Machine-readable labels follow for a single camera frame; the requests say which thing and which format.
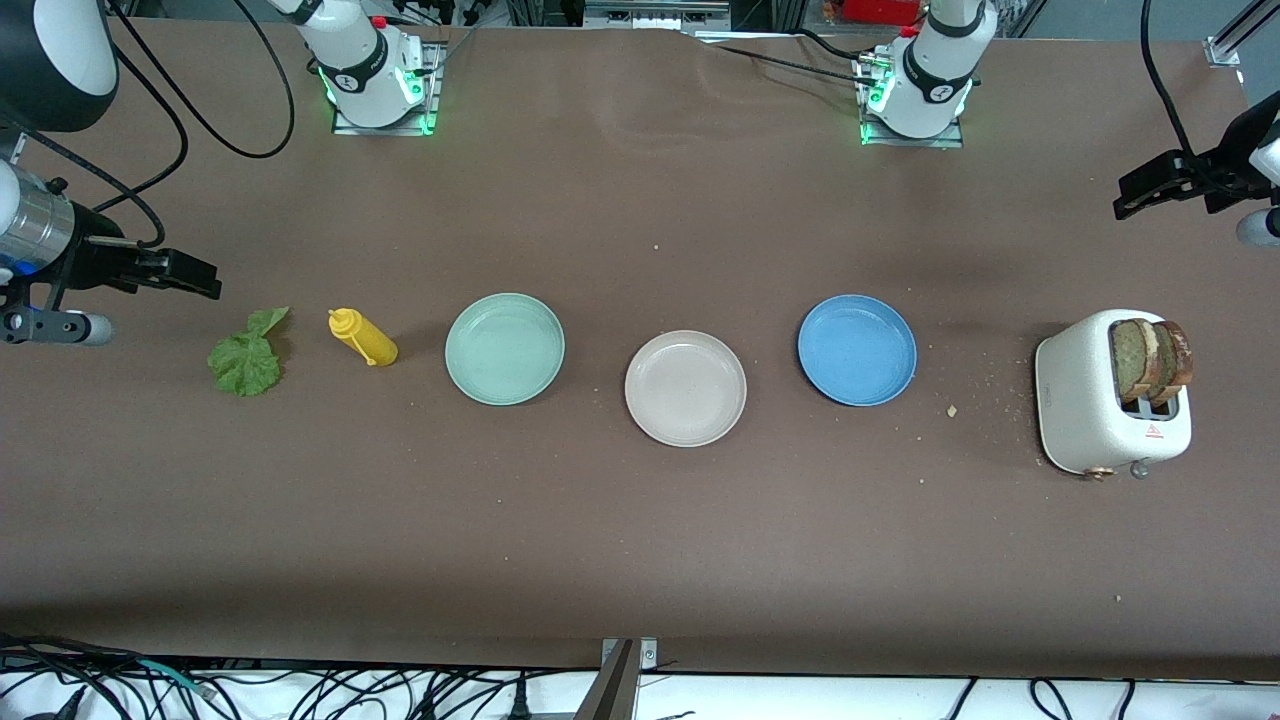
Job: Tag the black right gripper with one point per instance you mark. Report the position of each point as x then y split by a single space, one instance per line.
93 253

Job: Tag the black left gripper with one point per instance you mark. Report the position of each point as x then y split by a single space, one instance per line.
1222 170

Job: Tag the green lettuce leaf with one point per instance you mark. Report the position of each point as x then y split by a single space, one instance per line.
245 365

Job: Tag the brown toasted bread slice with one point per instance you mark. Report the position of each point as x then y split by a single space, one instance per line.
1130 358
1178 355

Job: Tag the yellow mustard squeeze bottle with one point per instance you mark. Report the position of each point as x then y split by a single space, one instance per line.
368 340

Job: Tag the mint green plate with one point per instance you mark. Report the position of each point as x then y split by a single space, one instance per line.
505 350

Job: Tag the blue plate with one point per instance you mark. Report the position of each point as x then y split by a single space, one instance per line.
857 350

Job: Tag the beige plate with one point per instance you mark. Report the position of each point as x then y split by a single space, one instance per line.
686 388

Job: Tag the white toaster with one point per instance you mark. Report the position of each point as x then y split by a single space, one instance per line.
1075 400

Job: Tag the red box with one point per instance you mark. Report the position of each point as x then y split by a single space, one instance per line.
880 10

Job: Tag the aluminium frame profile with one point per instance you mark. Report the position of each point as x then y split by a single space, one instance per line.
1225 45

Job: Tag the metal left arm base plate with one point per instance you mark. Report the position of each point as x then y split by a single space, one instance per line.
915 143

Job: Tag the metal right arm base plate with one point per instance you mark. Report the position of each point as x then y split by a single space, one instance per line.
437 60

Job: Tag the grey metal rail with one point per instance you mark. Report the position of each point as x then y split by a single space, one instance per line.
650 15

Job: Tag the dark grey metal post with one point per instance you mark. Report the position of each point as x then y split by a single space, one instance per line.
612 690

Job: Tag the silver metal bracket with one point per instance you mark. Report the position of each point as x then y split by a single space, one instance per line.
649 655

